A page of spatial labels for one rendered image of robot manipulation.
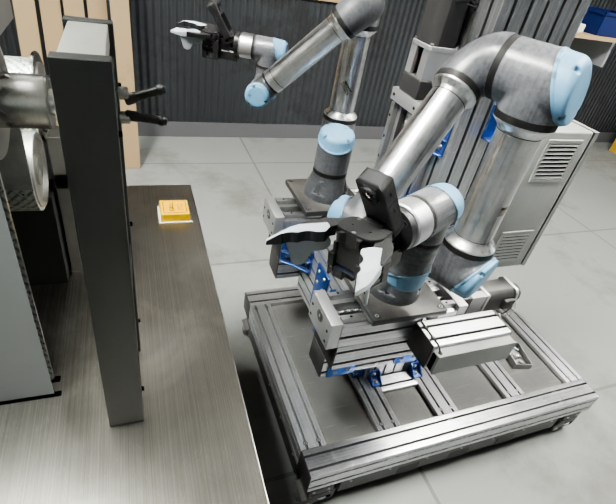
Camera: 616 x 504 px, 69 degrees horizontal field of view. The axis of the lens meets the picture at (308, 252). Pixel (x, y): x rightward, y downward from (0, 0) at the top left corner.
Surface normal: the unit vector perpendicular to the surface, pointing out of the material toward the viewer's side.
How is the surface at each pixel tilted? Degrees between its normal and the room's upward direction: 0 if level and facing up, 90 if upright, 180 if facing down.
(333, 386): 0
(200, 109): 90
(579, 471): 0
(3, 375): 90
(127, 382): 90
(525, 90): 90
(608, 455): 0
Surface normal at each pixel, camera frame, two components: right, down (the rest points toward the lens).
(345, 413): 0.16, -0.80
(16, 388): 0.31, 0.60
